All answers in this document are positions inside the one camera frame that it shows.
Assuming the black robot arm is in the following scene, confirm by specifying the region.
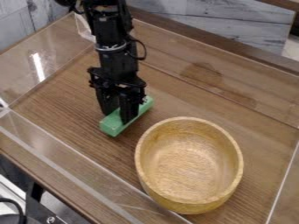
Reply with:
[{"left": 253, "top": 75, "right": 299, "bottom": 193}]
[{"left": 53, "top": 0, "right": 147, "bottom": 124}]

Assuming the brown wooden bowl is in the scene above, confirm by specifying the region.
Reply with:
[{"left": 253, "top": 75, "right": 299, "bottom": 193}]
[{"left": 135, "top": 116, "right": 244, "bottom": 214}]

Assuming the clear acrylic tray wall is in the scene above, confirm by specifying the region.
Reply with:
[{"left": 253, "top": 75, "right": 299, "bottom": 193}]
[{"left": 0, "top": 109, "right": 192, "bottom": 224}]

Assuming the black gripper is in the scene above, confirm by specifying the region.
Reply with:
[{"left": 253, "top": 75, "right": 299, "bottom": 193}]
[{"left": 88, "top": 46, "right": 145, "bottom": 124}]

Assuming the black cable bottom left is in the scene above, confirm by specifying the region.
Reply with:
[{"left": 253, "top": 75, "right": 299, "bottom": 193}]
[{"left": 0, "top": 196, "right": 26, "bottom": 224}]

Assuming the black metal table bracket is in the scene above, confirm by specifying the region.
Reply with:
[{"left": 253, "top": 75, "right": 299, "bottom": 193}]
[{"left": 25, "top": 182, "right": 67, "bottom": 224}]

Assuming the green rectangular block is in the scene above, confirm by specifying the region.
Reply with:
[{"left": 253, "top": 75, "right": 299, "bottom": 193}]
[{"left": 99, "top": 95, "right": 155, "bottom": 137}]

